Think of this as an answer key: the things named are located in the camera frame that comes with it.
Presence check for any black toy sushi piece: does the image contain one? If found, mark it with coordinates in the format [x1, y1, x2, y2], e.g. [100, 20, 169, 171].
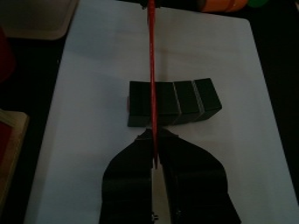
[192, 77, 223, 123]
[172, 80, 204, 126]
[153, 81, 183, 127]
[125, 80, 155, 128]

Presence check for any orange toy food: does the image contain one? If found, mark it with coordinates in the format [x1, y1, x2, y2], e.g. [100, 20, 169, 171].
[200, 0, 248, 13]

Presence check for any green toy food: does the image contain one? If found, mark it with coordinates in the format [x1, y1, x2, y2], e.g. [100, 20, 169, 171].
[247, 0, 271, 9]

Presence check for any dark red round object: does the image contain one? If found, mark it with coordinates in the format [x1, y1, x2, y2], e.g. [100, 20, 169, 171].
[0, 27, 17, 84]

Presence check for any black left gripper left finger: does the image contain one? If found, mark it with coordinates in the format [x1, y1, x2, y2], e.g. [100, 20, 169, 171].
[97, 128, 155, 224]

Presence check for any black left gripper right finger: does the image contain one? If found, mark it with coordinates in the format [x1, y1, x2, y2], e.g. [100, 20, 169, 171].
[156, 127, 243, 224]

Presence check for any red toy knife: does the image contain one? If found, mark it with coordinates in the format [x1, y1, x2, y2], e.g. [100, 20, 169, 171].
[145, 0, 160, 170]

